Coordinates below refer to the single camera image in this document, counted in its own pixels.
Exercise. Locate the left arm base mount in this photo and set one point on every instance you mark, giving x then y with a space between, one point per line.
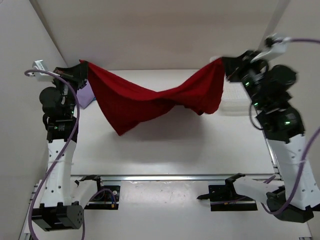
108 195

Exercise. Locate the red t-shirt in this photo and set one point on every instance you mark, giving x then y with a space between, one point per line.
125 104

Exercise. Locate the white plastic basket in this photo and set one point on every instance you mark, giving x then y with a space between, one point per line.
234 100

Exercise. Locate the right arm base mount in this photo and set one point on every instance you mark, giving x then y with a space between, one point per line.
223 198

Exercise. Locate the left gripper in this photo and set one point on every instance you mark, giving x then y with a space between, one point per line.
77 74

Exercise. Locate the purple t-shirt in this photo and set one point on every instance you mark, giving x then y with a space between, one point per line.
85 96

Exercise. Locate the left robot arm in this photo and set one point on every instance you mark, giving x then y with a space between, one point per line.
57 210

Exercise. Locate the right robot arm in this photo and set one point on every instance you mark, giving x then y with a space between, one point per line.
299 196

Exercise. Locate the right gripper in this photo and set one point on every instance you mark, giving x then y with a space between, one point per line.
233 66

